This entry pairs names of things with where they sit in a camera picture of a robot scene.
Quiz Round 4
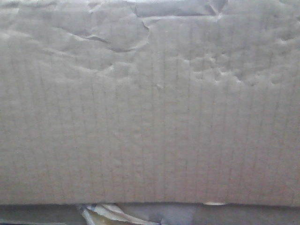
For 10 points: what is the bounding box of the brown corrugated cardboard box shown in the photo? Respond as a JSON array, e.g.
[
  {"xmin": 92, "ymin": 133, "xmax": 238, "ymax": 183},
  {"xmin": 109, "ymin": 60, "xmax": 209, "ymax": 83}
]
[{"xmin": 0, "ymin": 0, "xmax": 300, "ymax": 206}]

